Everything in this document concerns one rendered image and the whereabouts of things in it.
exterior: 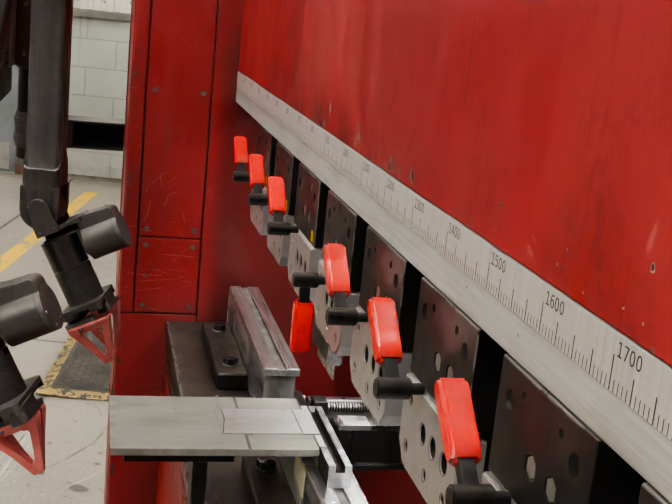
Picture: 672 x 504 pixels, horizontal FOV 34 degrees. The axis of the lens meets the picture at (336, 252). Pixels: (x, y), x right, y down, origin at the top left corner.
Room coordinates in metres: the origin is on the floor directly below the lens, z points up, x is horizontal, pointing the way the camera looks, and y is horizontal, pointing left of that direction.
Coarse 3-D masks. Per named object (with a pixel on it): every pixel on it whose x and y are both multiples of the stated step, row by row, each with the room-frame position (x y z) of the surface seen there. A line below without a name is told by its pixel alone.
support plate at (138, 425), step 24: (120, 408) 1.39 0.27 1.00; (144, 408) 1.40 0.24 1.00; (168, 408) 1.40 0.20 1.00; (192, 408) 1.41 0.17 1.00; (240, 408) 1.43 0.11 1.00; (264, 408) 1.44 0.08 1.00; (288, 408) 1.45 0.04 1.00; (120, 432) 1.31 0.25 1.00; (144, 432) 1.32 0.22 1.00; (168, 432) 1.32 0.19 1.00; (192, 432) 1.33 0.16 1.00; (216, 432) 1.34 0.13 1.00; (312, 456) 1.31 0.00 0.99
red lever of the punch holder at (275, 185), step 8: (272, 176) 1.50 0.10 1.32; (272, 184) 1.49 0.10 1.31; (280, 184) 1.49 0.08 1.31; (272, 192) 1.48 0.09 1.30; (280, 192) 1.48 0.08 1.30; (272, 200) 1.47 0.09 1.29; (280, 200) 1.47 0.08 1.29; (272, 208) 1.46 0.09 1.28; (280, 208) 1.46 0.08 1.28; (280, 216) 1.45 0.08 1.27; (272, 224) 1.43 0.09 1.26; (280, 224) 1.44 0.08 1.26; (288, 224) 1.44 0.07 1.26; (272, 232) 1.43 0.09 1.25; (280, 232) 1.43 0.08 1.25; (288, 232) 1.44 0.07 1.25; (296, 232) 1.44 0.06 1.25
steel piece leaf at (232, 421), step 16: (224, 416) 1.39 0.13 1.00; (240, 416) 1.40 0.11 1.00; (256, 416) 1.40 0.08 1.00; (272, 416) 1.41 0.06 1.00; (288, 416) 1.41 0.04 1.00; (224, 432) 1.34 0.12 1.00; (240, 432) 1.34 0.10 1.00; (256, 432) 1.35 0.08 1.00; (272, 432) 1.35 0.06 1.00; (288, 432) 1.36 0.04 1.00
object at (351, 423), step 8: (336, 416) 1.43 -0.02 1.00; (344, 416) 1.43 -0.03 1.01; (352, 416) 1.43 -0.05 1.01; (360, 416) 1.43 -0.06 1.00; (368, 416) 1.44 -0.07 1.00; (336, 424) 1.41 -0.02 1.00; (344, 424) 1.40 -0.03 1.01; (352, 424) 1.40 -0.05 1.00; (360, 424) 1.40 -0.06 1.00; (368, 424) 1.41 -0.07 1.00; (376, 424) 1.41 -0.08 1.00
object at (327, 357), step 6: (318, 330) 1.42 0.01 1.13; (318, 336) 1.42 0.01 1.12; (318, 342) 1.42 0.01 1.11; (324, 342) 1.38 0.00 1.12; (318, 348) 1.41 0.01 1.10; (324, 348) 1.38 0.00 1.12; (330, 348) 1.36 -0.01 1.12; (318, 354) 1.45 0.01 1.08; (324, 354) 1.37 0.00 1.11; (330, 354) 1.36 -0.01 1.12; (324, 360) 1.41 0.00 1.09; (330, 360) 1.36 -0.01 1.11; (336, 360) 1.36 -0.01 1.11; (324, 366) 1.41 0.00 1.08; (330, 366) 1.37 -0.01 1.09; (330, 372) 1.37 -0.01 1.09
